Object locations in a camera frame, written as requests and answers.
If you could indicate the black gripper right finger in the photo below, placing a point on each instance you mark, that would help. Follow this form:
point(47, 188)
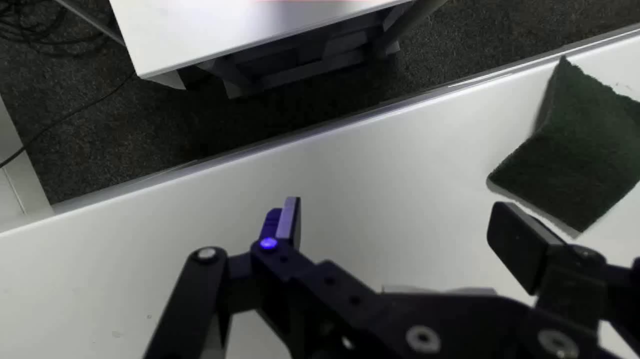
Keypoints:
point(526, 246)

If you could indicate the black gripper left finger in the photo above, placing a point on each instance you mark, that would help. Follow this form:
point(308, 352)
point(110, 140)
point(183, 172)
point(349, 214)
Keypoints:
point(312, 292)

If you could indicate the dark green towel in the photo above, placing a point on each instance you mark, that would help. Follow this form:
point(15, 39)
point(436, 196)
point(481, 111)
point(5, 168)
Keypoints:
point(581, 152)

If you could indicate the white desk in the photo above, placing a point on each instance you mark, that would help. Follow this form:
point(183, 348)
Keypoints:
point(220, 33)

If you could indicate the white furniture panel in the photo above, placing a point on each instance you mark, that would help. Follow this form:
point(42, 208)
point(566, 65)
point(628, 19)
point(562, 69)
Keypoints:
point(17, 180)

